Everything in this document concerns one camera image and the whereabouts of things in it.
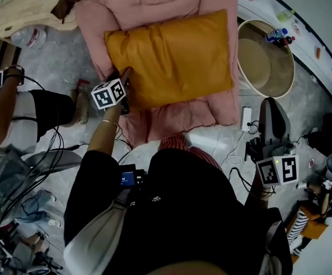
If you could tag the dark soda bottle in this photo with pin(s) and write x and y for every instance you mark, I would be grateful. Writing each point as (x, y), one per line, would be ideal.
(286, 41)

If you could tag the white low ledge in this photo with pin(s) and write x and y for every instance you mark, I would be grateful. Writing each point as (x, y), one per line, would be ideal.
(306, 47)

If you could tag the person's red checked trousers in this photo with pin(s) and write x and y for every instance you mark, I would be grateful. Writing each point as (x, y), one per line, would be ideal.
(183, 147)

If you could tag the green drink bottle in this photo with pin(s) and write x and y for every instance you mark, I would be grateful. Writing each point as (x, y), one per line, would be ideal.
(284, 15)

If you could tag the small red white disc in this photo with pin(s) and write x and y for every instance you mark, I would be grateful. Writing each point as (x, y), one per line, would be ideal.
(312, 163)

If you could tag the pink cushioned armchair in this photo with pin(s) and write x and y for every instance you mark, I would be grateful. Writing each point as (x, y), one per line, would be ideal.
(160, 1)

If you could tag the person's black t-shirt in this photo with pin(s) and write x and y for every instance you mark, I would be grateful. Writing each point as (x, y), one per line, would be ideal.
(183, 216)

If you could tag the round beige side table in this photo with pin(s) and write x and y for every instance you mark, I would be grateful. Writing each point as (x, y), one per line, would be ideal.
(277, 70)

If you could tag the brown cloth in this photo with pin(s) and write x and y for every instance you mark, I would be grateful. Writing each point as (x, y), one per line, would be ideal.
(65, 6)

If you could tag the dark plastic chair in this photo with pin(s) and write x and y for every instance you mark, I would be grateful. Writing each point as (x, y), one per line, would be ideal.
(54, 159)

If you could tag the light wooden table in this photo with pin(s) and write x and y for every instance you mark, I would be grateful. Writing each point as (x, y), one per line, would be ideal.
(17, 13)

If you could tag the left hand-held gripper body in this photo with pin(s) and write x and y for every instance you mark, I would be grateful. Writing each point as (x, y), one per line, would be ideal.
(106, 96)

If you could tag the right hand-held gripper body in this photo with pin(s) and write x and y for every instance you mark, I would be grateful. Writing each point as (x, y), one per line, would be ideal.
(277, 168)

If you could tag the person's right forearm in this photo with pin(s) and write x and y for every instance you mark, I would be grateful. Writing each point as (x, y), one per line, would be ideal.
(259, 202)

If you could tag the orange pillow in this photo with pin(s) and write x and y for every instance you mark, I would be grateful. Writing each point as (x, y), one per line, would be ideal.
(177, 62)

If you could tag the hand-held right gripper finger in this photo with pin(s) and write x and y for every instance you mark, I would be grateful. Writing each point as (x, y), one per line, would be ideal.
(284, 125)
(267, 122)

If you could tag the large clear water bottle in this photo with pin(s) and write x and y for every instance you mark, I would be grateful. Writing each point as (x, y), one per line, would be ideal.
(28, 37)

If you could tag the white power strip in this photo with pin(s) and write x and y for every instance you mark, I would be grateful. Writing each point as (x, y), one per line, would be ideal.
(246, 118)

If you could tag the person's left forearm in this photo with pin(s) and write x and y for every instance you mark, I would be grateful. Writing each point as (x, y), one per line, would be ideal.
(103, 136)

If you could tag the orange sausage-shaped toy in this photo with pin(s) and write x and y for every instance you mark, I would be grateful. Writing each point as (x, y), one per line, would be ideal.
(318, 52)

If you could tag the blue label drink bottle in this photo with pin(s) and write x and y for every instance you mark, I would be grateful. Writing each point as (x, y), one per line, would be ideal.
(275, 35)

